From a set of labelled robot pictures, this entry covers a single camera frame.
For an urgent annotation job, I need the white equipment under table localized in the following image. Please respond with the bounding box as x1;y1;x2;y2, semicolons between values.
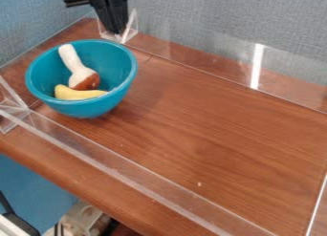
43;201;111;236

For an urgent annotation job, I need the clear acrylic left bracket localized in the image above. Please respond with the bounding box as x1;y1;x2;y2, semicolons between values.
0;76;30;134

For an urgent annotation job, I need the white brown toy mushroom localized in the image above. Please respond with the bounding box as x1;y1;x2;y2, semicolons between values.
59;44;101;91

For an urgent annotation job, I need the yellow toy banana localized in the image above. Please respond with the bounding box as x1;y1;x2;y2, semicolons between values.
55;84;106;100

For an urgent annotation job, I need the clear acrylic corner bracket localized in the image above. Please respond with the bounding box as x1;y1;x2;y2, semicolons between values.
98;9;138;44

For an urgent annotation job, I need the clear acrylic back barrier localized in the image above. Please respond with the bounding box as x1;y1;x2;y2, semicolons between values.
127;26;327;115

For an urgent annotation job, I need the blue bowl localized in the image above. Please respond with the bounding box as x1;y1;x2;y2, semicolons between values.
25;39;138;118

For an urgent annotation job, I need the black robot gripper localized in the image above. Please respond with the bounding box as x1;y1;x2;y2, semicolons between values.
65;0;129;34

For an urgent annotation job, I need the clear acrylic front barrier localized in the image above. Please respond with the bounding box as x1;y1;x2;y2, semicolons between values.
0;109;277;236

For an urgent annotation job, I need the clear acrylic barrier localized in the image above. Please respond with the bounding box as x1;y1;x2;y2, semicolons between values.
0;109;277;236
127;26;327;115

